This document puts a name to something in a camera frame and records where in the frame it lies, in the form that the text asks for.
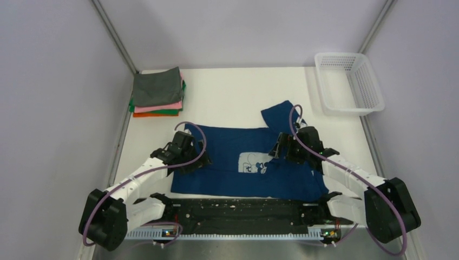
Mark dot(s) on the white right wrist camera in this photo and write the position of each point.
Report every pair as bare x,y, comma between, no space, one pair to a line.
300,124

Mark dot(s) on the folded orange t shirt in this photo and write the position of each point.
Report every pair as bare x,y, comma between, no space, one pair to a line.
146,115

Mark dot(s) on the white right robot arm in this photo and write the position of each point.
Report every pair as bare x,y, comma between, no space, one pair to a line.
384,206

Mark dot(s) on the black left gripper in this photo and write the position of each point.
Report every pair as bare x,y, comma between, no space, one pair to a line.
204,161

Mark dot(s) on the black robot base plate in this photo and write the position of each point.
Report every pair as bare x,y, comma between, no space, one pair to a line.
239,216

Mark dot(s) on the white slotted cable duct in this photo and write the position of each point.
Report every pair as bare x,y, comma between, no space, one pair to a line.
167,233

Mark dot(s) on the aluminium frame post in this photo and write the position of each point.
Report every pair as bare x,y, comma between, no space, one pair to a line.
107,23
377,25

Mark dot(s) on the dark blue t shirt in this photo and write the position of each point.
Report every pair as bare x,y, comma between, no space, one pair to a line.
241,165

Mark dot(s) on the white perforated plastic basket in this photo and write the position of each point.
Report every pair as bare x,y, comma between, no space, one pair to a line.
347,84

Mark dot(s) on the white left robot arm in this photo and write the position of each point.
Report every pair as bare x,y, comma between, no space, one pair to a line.
110,214

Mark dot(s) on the folded pink t shirt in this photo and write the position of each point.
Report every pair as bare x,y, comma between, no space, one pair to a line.
153,93

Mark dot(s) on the left aluminium frame post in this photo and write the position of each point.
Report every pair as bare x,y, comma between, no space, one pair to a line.
107,23

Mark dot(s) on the right aluminium frame post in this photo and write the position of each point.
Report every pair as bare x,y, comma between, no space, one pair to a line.
377,25

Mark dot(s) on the folded green t shirt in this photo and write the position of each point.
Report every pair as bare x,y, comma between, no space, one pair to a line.
168,111

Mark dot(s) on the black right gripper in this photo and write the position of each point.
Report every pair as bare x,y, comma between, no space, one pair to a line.
281,142

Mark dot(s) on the folded grey t shirt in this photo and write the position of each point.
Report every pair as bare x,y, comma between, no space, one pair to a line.
156,80

